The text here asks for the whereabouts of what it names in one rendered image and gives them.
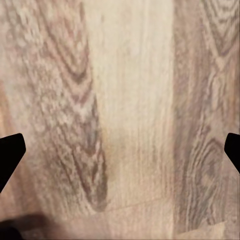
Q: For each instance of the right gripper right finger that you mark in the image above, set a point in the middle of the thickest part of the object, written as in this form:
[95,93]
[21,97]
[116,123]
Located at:
[232,149]

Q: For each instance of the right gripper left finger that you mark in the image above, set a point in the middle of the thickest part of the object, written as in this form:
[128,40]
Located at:
[12,149]

